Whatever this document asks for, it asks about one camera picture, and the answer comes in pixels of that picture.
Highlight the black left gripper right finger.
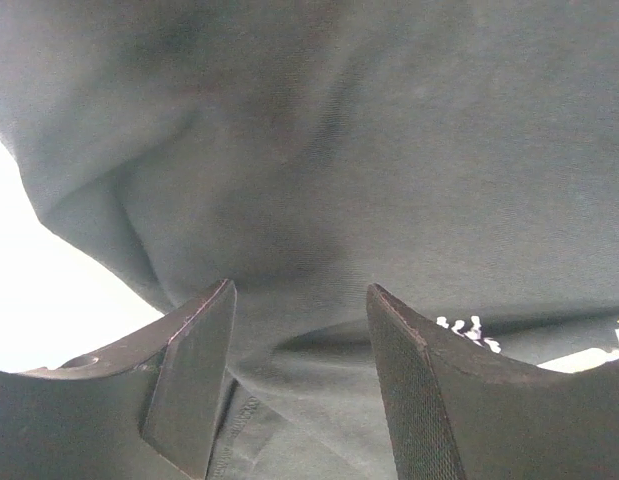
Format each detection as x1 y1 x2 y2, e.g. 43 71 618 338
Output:
367 284 619 479

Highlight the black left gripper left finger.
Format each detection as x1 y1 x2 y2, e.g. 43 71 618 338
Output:
0 280 236 479

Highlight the black floral print t-shirt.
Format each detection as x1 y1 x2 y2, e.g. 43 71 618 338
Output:
0 1 619 479

